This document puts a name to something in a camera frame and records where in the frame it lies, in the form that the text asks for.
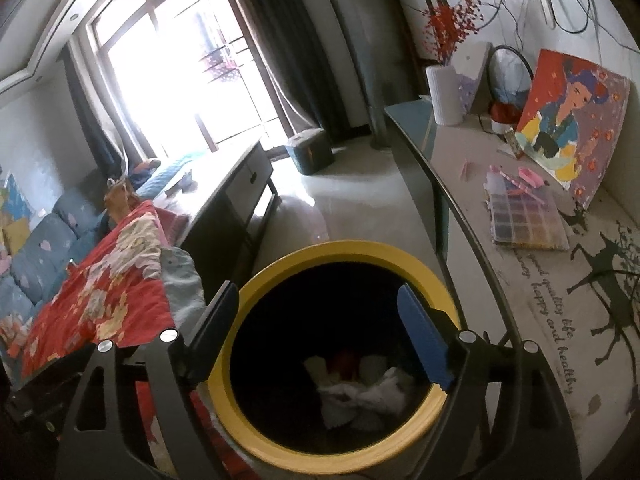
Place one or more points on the glass topped tv cabinet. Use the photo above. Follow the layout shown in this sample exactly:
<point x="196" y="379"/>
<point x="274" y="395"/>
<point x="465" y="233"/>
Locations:
<point x="415" y="140"/>

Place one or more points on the yellow rimmed trash bin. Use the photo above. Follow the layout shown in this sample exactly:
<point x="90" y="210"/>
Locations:
<point x="350" y="250"/>

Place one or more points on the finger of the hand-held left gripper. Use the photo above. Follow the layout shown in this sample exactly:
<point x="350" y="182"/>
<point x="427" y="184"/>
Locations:
<point x="35" y="415"/>

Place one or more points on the grey standing air conditioner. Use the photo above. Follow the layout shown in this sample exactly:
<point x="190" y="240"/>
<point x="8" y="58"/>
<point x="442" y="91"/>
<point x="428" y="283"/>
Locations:
<point x="372" y="60"/>

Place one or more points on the orange bag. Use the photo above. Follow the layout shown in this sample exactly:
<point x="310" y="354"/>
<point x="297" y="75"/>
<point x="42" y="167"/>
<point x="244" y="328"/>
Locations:
<point x="119" y="200"/>

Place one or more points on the small red ornament white pot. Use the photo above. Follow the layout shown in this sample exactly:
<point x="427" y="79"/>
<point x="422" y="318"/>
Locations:
<point x="502" y="116"/>

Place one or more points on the short grey curtain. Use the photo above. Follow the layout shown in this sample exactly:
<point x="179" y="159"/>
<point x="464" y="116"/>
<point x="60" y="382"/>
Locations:
<point x="97" y="120"/>

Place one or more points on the white and purple box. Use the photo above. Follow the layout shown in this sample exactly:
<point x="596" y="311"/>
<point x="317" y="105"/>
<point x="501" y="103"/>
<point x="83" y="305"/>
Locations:
<point x="475" y="75"/>

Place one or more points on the clear bead organizer box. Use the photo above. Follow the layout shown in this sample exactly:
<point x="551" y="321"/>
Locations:
<point x="530" y="215"/>

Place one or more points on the hanging laundry outside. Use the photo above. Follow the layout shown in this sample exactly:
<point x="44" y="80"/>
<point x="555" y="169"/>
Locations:
<point x="220" y="62"/>

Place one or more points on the blue square stool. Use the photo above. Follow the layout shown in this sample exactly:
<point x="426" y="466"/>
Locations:
<point x="307" y="152"/>

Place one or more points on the yellow cushion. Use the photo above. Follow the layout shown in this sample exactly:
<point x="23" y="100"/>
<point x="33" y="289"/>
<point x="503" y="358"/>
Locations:
<point x="16" y="237"/>

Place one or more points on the country map poster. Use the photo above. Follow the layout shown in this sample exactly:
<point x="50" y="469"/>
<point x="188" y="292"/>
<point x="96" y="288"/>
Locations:
<point x="12" y="197"/>

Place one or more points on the small floral box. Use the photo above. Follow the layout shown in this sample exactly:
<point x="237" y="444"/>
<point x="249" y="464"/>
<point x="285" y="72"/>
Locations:
<point x="511" y="142"/>

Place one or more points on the colourful figure painting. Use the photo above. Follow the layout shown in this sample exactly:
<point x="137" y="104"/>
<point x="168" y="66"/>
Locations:
<point x="570" y="120"/>

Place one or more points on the long grey curtain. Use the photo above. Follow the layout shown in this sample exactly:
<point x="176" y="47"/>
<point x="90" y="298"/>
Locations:
<point x="290" y="50"/>

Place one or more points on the grey coffee table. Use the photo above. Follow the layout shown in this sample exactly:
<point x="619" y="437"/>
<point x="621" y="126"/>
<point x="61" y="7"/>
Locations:
<point x="220" y="180"/>

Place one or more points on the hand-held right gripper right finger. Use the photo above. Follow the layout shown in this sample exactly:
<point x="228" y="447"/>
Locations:
<point x="422" y="335"/>

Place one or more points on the blue patterned sofa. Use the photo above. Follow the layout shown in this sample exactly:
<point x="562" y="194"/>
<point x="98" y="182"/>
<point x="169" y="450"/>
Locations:
<point x="45" y="255"/>

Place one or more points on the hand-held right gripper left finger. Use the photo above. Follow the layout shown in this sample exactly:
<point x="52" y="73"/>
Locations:
<point x="220" y="320"/>

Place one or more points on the red floral blanket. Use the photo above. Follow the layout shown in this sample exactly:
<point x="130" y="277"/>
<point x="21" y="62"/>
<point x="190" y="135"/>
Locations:
<point x="100" y="285"/>

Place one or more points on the pink pen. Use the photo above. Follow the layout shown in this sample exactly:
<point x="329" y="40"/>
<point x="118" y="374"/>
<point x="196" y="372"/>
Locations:
<point x="520" y="187"/>

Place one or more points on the deer print table mat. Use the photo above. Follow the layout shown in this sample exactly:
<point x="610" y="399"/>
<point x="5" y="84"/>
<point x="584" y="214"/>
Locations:
<point x="500" y="285"/>

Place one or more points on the large framed glass window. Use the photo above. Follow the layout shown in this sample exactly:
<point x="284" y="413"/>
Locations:
<point x="165" y="60"/>

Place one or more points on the small pink box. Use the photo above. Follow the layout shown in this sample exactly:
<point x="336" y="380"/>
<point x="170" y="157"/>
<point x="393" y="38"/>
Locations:
<point x="530" y="176"/>

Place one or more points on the white ribbed vase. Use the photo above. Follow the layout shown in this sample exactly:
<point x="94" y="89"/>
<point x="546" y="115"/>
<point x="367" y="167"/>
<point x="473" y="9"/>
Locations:
<point x="444" y="95"/>

